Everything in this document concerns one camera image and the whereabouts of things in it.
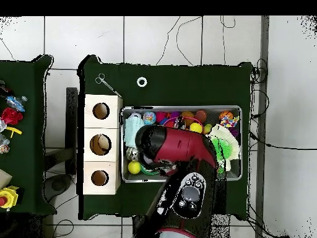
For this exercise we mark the crushed clear plastic bottle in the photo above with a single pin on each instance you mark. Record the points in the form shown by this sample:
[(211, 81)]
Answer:
[(168, 163)]

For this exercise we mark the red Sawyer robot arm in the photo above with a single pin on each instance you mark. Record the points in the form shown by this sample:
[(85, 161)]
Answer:
[(178, 143)]

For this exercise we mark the wooden box with three holes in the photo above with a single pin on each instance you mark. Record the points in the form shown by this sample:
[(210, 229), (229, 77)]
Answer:
[(114, 138)]

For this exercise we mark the globe print ball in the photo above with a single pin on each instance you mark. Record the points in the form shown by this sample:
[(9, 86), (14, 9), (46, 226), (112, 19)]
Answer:
[(149, 118)]

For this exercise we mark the light blue muslin cloth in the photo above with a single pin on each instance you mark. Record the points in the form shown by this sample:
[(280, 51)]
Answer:
[(131, 129)]

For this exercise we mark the yellow smiley ball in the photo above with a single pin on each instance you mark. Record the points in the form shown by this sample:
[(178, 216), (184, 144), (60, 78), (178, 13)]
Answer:
[(196, 127)]

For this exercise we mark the dark green tablecloth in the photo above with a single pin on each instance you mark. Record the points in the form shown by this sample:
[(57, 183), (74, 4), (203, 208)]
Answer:
[(29, 148), (185, 86)]

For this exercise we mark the large green spiky toy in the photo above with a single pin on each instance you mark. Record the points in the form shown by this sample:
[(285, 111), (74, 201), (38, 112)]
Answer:
[(224, 148)]

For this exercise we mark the orange basketball toy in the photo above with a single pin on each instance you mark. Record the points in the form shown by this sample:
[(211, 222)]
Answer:
[(225, 115)]

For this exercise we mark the silver scissors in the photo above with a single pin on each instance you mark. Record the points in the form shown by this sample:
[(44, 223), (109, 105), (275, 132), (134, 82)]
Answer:
[(106, 84)]

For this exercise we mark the colourful spotted cloth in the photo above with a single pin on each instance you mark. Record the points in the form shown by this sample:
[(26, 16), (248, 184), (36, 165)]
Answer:
[(229, 121)]

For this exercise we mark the cream knitted cloth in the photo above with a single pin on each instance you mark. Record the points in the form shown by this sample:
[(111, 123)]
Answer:
[(234, 143)]

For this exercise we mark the black upright panel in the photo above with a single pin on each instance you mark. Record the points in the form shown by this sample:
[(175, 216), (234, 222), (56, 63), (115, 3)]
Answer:
[(71, 111)]

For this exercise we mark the yellow plastic piece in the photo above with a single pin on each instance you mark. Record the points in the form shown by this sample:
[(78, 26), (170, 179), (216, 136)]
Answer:
[(14, 130)]

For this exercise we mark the blue and clear packet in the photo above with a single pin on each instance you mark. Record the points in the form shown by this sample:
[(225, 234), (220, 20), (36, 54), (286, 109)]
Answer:
[(16, 103)]

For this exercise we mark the red crumpled item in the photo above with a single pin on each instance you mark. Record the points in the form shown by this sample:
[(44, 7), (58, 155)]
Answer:
[(11, 116)]

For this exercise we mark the clear plastic packet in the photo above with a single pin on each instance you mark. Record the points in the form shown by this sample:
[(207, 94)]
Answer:
[(4, 145)]

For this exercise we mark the beige box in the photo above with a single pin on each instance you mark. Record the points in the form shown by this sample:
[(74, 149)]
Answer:
[(4, 178)]

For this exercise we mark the yellow emergency stop button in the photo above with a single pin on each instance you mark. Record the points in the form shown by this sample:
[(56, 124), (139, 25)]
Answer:
[(8, 197)]

